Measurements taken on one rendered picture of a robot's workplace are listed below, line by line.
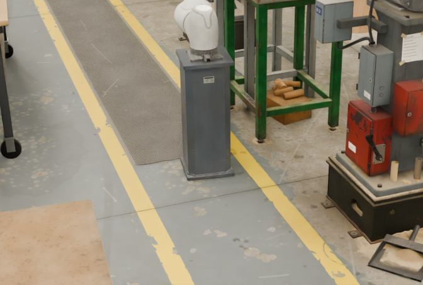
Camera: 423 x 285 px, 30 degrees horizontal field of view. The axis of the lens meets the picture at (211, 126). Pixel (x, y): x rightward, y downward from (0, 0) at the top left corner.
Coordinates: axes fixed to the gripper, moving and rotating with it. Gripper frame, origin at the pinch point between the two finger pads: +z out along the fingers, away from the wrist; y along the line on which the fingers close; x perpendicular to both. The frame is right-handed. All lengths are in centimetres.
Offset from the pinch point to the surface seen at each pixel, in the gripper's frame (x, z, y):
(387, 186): -73, 77, 9
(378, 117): -41, 67, 16
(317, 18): -3, 33, 40
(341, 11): 3, 39, 32
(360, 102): -41, 49, 16
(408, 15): 11, 71, 16
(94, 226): -37, 158, 172
